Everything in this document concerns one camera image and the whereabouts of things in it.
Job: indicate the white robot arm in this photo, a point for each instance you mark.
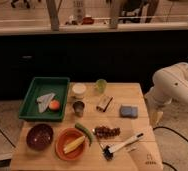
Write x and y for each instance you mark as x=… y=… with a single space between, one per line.
x=168 y=83

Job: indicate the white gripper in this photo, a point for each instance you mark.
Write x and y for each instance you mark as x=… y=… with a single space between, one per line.
x=155 y=100

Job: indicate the dark purple bowl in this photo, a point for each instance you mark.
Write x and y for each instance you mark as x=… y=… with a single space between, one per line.
x=39 y=137

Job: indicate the white dish brush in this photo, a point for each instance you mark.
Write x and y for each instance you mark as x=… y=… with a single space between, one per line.
x=108 y=151

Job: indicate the orange fruit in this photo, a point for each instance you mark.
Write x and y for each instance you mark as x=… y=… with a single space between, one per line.
x=54 y=105

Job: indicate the green plastic tray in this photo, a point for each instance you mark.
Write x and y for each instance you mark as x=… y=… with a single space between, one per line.
x=40 y=86

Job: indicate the grey folded cloth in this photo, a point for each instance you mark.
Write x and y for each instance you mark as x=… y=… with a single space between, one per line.
x=44 y=101

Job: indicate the green pepper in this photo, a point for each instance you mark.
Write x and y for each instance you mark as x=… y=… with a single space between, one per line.
x=85 y=131

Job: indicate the blue sponge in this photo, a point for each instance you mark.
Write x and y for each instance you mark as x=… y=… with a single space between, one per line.
x=129 y=111

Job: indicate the small brown box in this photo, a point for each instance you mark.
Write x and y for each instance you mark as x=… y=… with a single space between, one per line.
x=104 y=103

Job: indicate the orange plate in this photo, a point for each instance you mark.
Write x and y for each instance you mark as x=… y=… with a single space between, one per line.
x=65 y=137

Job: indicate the metal cup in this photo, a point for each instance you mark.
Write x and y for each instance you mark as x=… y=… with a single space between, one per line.
x=78 y=107

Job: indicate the green translucent cup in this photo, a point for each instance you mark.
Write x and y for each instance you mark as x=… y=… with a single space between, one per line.
x=100 y=85

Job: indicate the bunch of dark grapes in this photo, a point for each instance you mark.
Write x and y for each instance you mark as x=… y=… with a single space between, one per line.
x=106 y=132

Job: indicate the yellow corn cob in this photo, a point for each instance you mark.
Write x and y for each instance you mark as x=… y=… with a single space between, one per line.
x=73 y=145

